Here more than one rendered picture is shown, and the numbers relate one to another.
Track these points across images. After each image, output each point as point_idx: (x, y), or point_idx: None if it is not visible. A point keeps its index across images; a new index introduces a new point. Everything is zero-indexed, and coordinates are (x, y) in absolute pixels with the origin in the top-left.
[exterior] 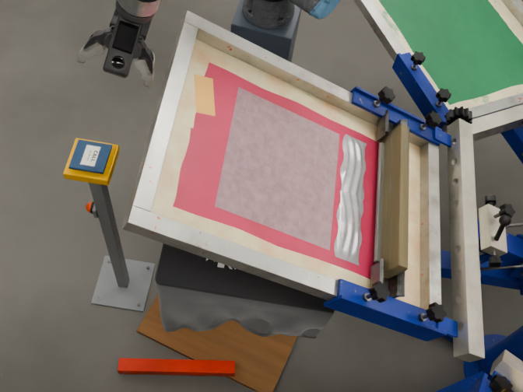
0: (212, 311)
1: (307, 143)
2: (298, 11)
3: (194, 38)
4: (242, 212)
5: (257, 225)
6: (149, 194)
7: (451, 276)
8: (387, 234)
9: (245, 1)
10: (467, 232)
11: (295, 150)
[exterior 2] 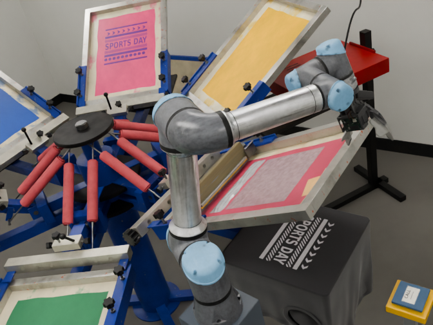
0: None
1: (251, 195)
2: (192, 304)
3: (307, 196)
4: (310, 151)
5: (303, 150)
6: None
7: (207, 169)
8: (233, 160)
9: (238, 304)
10: None
11: (261, 188)
